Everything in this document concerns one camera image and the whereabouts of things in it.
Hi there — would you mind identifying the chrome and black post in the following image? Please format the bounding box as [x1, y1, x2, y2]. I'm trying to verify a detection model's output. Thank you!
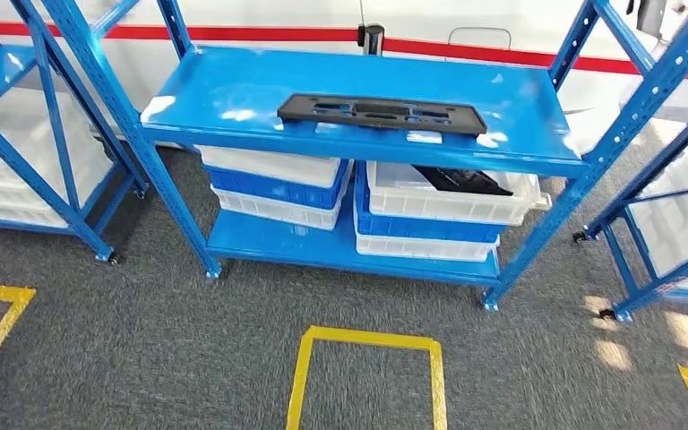
[357, 23, 386, 57]

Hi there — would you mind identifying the long black plastic part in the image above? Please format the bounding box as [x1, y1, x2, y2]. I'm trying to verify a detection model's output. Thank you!
[277, 92, 489, 137]

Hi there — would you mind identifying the black curved plastic part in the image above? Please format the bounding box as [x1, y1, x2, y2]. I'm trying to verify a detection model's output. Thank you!
[412, 165, 515, 198]

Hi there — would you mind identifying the white car red stripe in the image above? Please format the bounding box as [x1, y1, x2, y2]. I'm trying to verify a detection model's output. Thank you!
[0, 0, 688, 156]

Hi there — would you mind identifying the blue plastic crate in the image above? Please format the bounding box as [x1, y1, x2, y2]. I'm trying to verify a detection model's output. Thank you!
[203, 159, 351, 211]
[353, 163, 506, 245]

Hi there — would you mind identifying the blue steel shelf rack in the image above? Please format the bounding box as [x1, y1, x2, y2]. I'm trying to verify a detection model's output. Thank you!
[38, 0, 688, 313]
[572, 89, 688, 324]
[0, 0, 151, 264]

